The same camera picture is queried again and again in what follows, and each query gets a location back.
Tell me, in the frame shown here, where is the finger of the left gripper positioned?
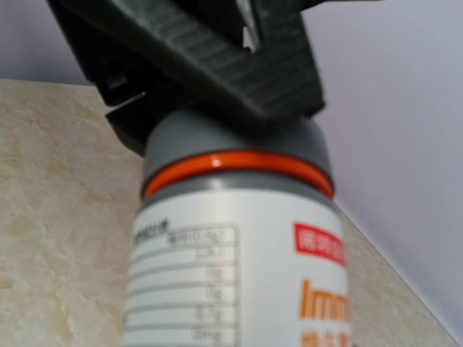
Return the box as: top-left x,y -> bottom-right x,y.
238,1 -> 325,121

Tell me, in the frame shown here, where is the orange pill bottle grey cap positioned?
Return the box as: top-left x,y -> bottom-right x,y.
122,179 -> 352,346

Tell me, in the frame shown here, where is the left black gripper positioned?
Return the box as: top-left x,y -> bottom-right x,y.
45,0 -> 301,156

